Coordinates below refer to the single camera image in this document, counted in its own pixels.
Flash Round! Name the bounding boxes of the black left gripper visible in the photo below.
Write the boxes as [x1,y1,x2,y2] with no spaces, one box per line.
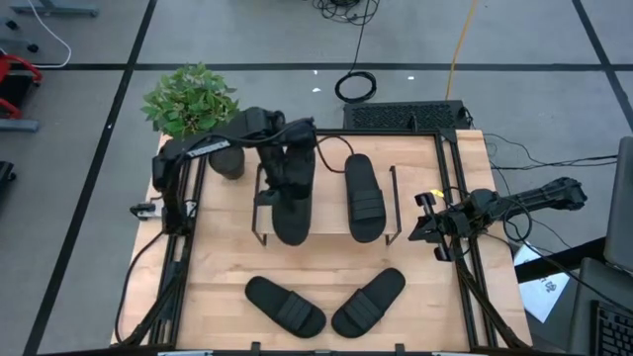
[254,142,317,205]

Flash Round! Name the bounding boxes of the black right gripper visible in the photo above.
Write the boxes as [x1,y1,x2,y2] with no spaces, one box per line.
[407,191,477,263]

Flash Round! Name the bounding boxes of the black rubber slide sandal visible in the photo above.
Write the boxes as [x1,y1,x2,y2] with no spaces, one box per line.
[244,275,327,340]
[330,267,407,340]
[271,190,315,247]
[343,152,388,244]

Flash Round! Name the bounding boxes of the black plant pot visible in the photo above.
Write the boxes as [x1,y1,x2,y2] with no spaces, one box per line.
[208,145,246,181]

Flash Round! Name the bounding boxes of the green artificial plant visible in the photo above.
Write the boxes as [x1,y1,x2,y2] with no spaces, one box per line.
[139,61,242,141]

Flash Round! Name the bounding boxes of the black perforated computer case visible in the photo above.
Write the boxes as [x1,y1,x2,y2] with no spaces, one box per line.
[342,100,471,133]

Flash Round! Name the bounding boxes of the white paper sheet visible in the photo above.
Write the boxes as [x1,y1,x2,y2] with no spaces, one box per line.
[513,241,573,325]

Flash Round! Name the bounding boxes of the grey open laptop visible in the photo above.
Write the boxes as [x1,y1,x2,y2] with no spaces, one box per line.
[567,135,633,356]

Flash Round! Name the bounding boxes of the grey floor bar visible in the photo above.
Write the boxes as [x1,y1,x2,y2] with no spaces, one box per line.
[0,118,40,133]

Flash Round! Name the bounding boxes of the grey desk foot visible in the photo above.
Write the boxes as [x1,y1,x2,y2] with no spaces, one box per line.
[9,0,100,18]

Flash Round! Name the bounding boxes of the red and black cart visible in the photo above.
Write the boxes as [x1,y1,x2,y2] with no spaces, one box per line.
[0,51,44,120]

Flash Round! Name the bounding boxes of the wooden shelf with black frame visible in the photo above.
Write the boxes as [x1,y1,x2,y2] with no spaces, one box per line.
[250,160,405,247]

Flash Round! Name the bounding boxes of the coiled black cable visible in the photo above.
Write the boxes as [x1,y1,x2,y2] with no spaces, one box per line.
[334,71,378,104]

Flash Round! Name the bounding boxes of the tangled black cables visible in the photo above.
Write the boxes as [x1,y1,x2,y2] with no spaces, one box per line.
[311,0,382,27]

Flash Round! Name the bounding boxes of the yellow floor cable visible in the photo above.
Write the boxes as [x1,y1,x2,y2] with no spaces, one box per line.
[444,0,480,102]

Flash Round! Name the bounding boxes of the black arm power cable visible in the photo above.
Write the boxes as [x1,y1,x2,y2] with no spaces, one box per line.
[114,229,167,346]

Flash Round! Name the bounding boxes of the white floor cable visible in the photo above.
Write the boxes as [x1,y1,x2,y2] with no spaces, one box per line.
[27,0,73,69]

